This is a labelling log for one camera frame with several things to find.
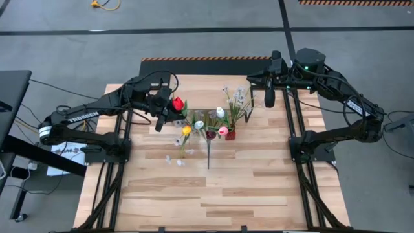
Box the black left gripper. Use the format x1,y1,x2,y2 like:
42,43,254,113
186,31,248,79
148,86,186,133

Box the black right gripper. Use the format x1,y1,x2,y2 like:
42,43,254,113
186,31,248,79
247,50,290,109

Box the yellow artificial tulip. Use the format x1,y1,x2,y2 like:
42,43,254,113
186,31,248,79
178,125,193,159

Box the white blossom spray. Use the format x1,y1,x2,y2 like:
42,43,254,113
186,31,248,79
221,84,259,129
164,109,199,167

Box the dark red artificial tulip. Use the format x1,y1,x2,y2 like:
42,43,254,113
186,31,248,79
203,128,218,170

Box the wooden shelf black legs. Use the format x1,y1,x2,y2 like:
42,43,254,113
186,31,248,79
168,74,256,124

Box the white paper sheet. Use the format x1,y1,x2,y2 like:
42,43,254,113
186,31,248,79
46,136,90,177

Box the grey stand foot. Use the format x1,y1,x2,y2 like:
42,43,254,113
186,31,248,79
384,113,414,134

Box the black desk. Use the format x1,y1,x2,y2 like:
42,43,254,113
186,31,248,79
0,69,88,224

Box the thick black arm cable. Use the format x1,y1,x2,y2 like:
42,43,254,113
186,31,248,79
124,70,180,94
292,61,369,131

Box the black aluminium table frame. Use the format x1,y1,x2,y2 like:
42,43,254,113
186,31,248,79
76,82,350,233

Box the thin black cable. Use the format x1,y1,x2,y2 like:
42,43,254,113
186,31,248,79
286,93,345,115

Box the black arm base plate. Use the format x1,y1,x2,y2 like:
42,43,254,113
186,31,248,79
84,137,132,164
289,135,339,162

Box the black floor cable loop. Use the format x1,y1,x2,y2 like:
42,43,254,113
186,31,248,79
381,110,414,160

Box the yellow extension cable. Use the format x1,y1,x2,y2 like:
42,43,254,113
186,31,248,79
90,0,122,12

